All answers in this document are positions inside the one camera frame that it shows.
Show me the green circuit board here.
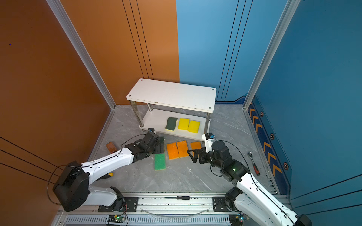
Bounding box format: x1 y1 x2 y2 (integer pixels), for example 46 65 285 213
107 215 127 225
229 215 249 226

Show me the clear cable on rail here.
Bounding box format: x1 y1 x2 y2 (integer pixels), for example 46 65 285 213
138 207 211 218

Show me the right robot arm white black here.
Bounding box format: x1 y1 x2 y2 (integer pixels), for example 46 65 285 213
188 141 312 226

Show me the yellow black handled screwdriver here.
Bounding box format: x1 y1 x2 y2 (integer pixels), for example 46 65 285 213
98 172 114 180

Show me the orange sponge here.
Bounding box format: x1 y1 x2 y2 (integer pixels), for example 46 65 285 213
190 141 202 150
166 143 180 160
176 141 189 158

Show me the left green circuit board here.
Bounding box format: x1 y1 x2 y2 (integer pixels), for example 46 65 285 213
107 215 127 225

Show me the left aluminium corner post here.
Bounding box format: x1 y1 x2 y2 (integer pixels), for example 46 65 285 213
46 0 117 110

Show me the light green sponge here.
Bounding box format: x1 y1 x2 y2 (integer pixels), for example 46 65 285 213
154 153 166 171

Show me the brown sponge by wall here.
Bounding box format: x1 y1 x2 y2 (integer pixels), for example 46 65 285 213
106 142 118 153

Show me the orange sponge left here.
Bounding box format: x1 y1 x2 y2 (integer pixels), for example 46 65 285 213
166 143 180 160

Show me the aluminium corner post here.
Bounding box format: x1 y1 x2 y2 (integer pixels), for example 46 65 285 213
46 0 117 110
243 0 301 110

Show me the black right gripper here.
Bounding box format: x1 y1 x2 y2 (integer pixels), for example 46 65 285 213
188 147 224 170

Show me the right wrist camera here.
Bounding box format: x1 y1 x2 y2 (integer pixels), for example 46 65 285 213
202 133 216 153

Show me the yellow sponge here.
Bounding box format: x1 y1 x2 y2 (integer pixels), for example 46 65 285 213
178 118 189 131
187 120 200 134

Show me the orange sponge middle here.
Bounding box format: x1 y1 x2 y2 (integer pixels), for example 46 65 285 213
176 141 189 158

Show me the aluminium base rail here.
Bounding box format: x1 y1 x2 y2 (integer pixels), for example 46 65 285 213
50 191 300 226

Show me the red handled ratchet tool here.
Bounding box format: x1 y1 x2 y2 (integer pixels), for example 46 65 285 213
248 152 261 176

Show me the right aluminium corner post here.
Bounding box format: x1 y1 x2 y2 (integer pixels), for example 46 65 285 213
243 0 301 110

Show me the orange sponge right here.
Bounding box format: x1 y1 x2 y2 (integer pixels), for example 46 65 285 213
190 141 202 150

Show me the black screwdriver on rail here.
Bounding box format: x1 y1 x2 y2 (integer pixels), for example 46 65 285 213
176 195 191 200

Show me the white two-tier shelf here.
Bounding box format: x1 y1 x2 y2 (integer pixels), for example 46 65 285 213
126 78 216 141

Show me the right green circuit board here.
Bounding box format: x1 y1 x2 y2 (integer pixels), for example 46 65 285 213
229 215 249 226

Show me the green wavy sponge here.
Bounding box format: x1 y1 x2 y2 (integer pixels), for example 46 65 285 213
165 117 178 131

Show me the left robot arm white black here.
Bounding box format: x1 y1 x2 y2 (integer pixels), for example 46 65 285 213
52 128 160 212

